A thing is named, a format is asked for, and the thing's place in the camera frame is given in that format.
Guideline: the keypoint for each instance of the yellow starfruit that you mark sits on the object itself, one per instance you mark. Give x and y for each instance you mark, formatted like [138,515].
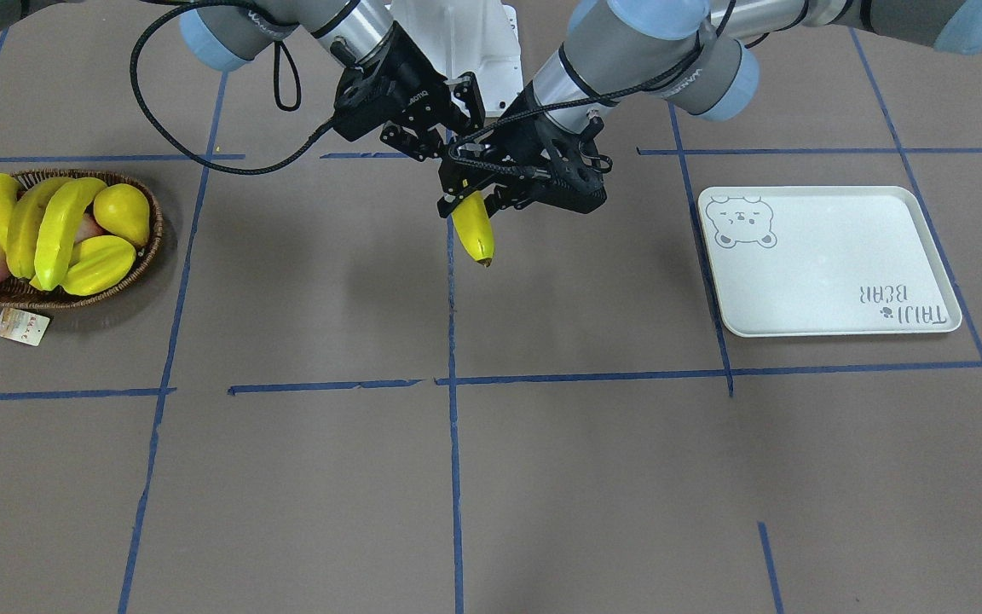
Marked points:
[97,264]

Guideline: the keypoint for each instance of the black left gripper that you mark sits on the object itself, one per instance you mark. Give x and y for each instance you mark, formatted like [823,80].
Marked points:
[518,130]

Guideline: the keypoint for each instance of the paper price tag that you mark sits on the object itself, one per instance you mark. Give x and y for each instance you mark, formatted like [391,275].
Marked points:
[23,326]

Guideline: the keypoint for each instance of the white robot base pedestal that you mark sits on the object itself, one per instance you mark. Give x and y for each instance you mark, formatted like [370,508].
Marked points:
[469,36]

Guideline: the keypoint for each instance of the white bear print tray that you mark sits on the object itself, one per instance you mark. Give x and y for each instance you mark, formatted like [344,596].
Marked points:
[825,261]

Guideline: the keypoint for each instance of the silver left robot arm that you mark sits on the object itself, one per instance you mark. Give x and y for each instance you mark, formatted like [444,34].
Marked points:
[694,54]

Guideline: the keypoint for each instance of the brown woven wicker basket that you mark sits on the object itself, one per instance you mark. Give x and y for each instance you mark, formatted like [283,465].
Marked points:
[16,293]

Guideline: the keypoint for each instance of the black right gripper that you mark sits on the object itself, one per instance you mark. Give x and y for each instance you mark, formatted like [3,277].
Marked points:
[403,75]

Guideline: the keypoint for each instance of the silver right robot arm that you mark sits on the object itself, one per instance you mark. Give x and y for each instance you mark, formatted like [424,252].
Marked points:
[225,35]

